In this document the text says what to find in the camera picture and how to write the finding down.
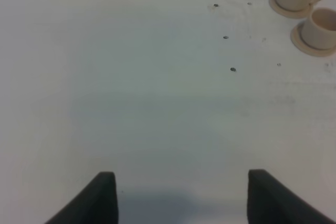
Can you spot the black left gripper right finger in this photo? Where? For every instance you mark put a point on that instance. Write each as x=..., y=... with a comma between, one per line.
x=269, y=201

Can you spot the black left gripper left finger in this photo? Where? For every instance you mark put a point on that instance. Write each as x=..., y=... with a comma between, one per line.
x=96, y=203

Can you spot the near beige cup saucer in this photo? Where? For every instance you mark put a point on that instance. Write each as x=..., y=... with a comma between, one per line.
x=297, y=40

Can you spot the beige cup saucer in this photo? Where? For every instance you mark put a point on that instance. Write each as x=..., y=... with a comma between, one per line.
x=297, y=40
x=290, y=14

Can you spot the near beige teacup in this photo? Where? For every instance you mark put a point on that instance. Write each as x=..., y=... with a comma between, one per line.
x=318, y=30

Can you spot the far beige cup saucer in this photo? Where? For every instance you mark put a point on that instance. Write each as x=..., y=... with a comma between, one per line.
x=290, y=14

